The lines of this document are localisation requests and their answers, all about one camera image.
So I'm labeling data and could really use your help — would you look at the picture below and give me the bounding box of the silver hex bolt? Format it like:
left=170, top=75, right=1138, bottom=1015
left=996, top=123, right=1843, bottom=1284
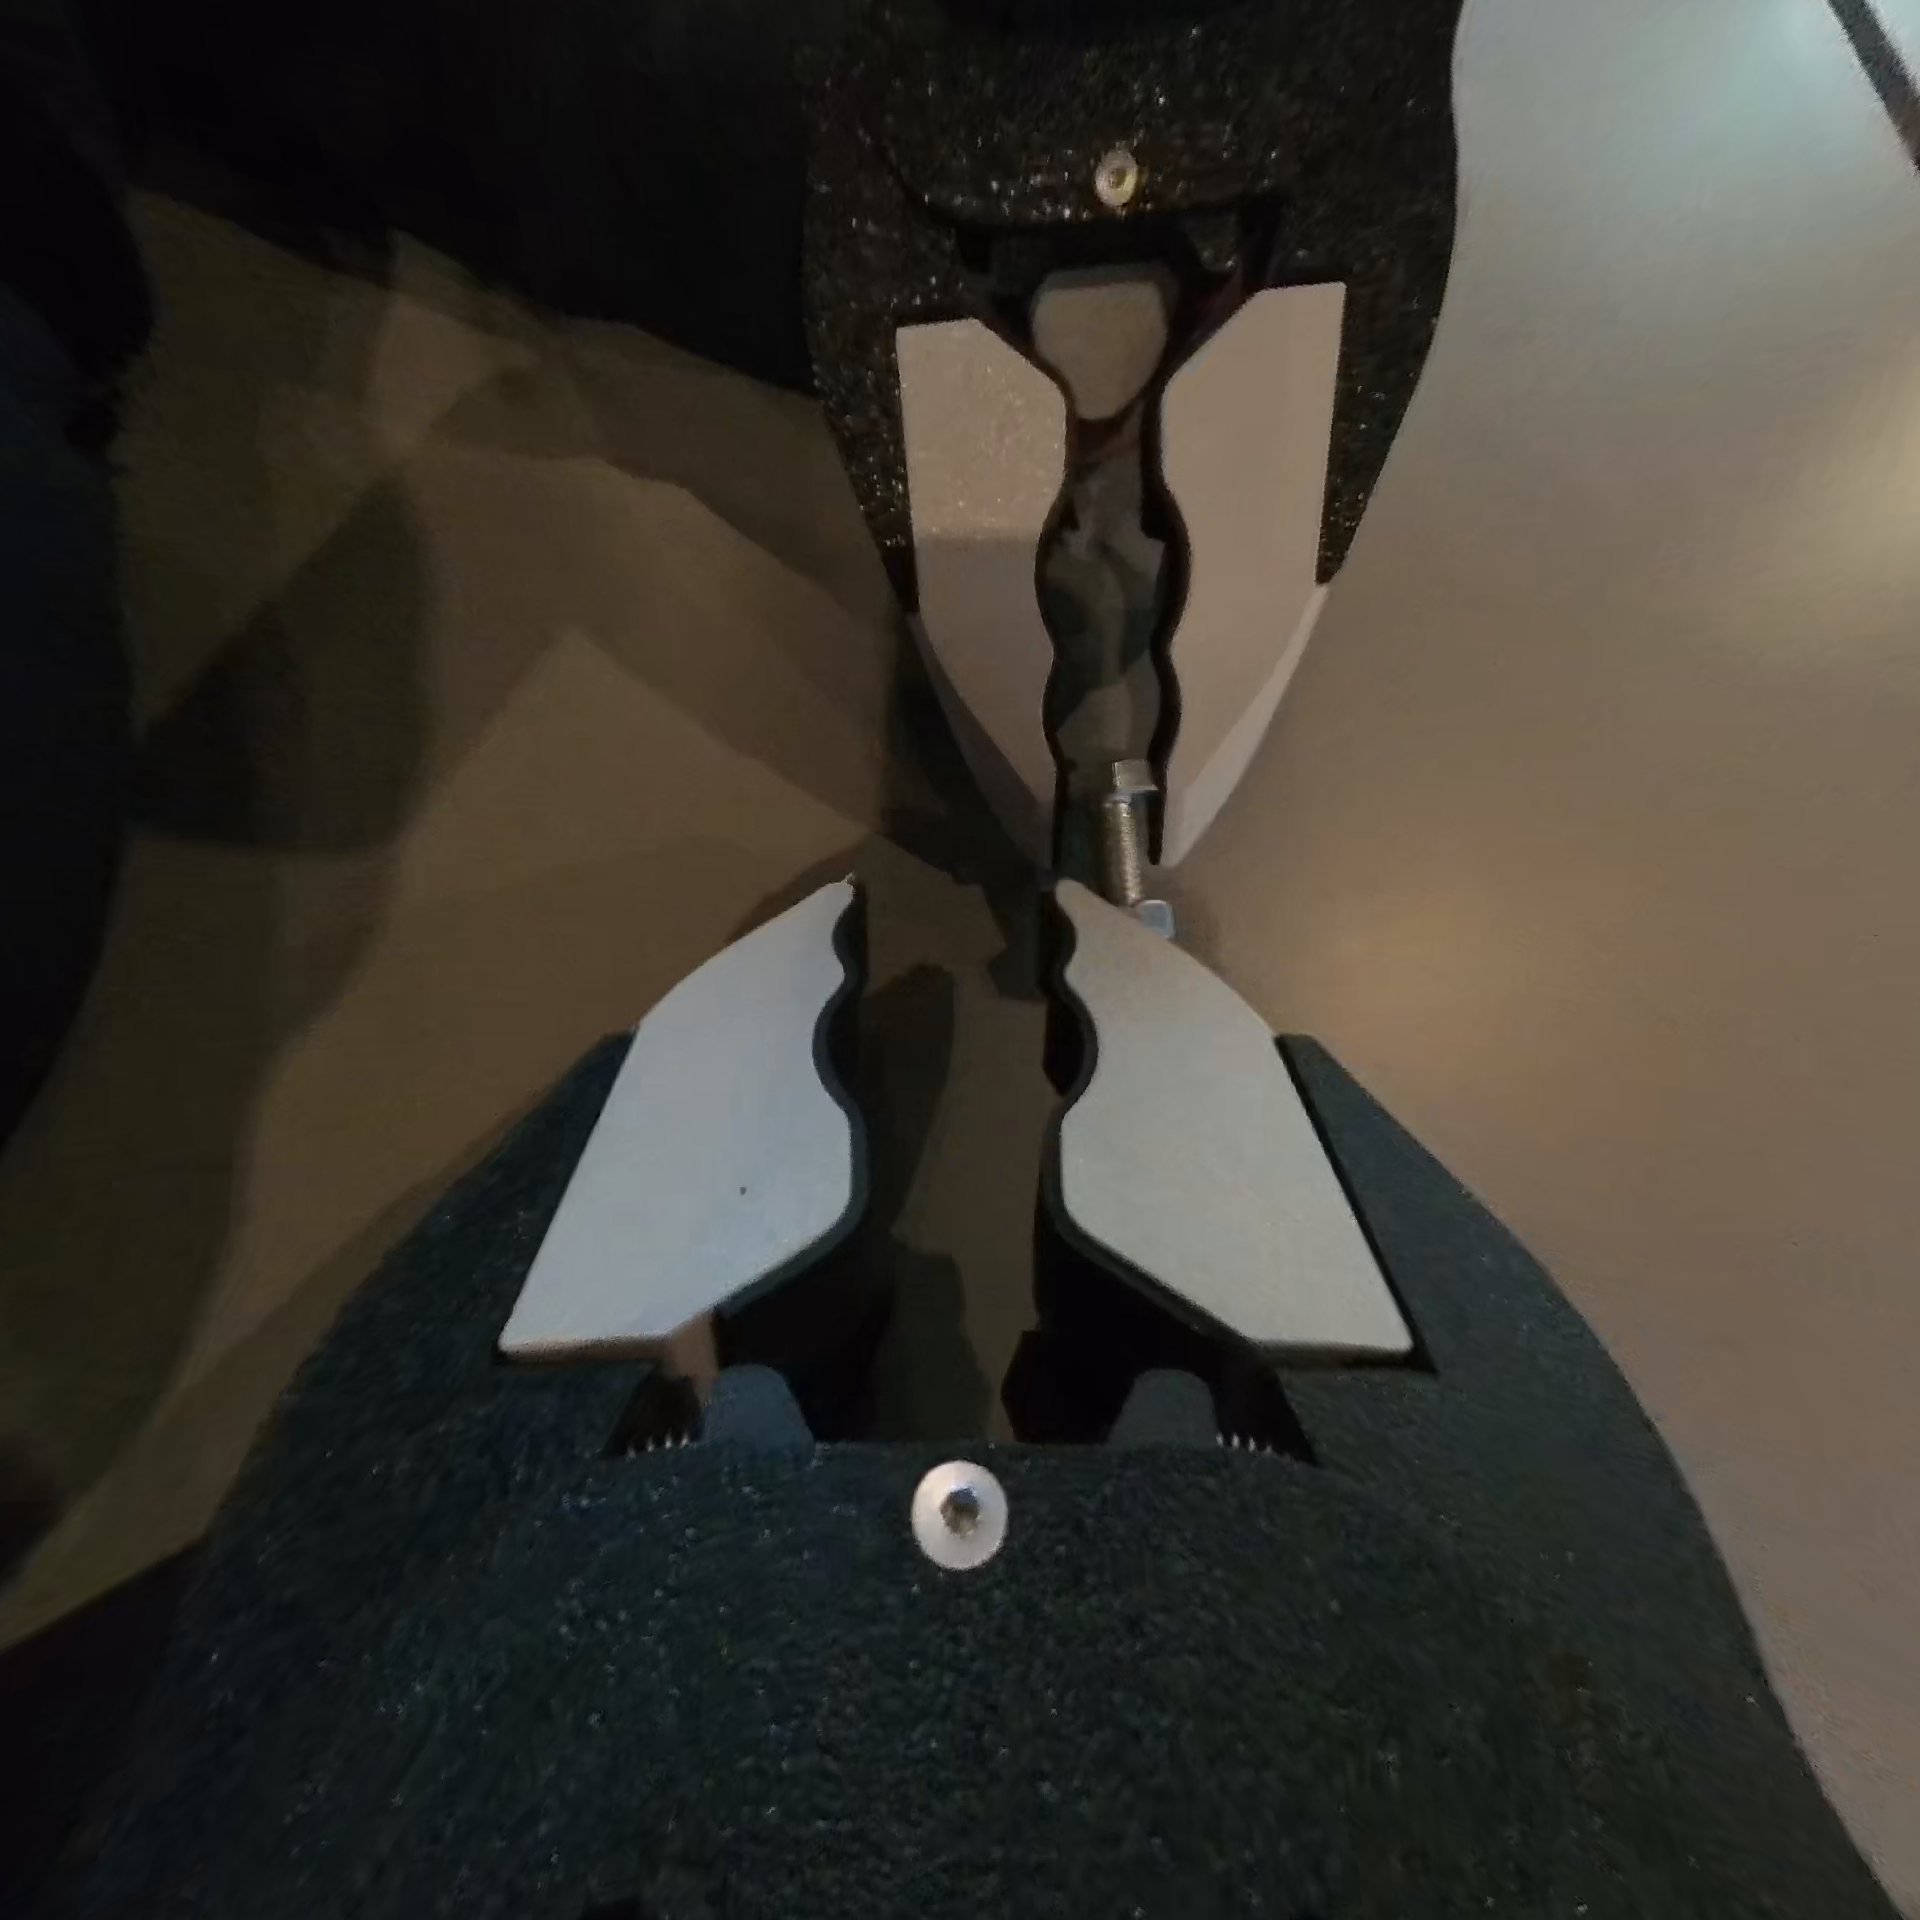
left=1100, top=757, right=1158, bottom=909

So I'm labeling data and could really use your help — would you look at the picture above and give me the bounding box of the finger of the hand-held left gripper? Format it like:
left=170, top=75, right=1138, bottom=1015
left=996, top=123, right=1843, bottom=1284
left=1143, top=280, right=1347, bottom=874
left=892, top=311, right=1086, bottom=874

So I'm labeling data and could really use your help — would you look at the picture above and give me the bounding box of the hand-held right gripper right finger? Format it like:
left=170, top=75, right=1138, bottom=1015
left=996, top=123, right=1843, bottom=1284
left=1040, top=874, right=1419, bottom=1377

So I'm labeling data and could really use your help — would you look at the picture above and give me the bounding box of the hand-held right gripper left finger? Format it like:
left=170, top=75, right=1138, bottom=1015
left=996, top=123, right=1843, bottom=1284
left=497, top=874, right=876, bottom=1395

